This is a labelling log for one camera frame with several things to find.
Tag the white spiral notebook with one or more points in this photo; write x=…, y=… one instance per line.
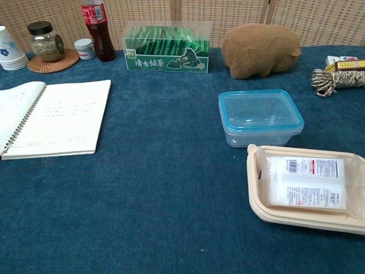
x=65, y=120

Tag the blue table cloth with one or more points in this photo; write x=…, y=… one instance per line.
x=159, y=199

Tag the clear container with blue lid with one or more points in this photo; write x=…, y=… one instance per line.
x=259, y=117

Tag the clear green tea bag box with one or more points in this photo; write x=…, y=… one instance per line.
x=168, y=54

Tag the beige food tray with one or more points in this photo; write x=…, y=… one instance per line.
x=256, y=197

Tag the brown plush animal toy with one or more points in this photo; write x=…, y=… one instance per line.
x=259, y=48

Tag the woven folding screen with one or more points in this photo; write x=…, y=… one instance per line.
x=228, y=14

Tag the small white cream jar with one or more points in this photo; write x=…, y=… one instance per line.
x=84, y=49

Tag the cola bottle with red label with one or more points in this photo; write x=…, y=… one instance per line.
x=99, y=34

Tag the white packaged sponge block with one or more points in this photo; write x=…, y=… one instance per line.
x=308, y=182

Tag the round woven rattan coaster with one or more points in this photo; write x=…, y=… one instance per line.
x=68, y=61

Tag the glass jar with black lid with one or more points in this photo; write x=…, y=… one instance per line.
x=45, y=42

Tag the small white box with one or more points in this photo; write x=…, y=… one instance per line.
x=332, y=60

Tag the yellow and brown small box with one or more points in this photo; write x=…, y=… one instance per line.
x=348, y=66

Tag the stack of white paper cups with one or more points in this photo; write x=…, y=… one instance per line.
x=8, y=51

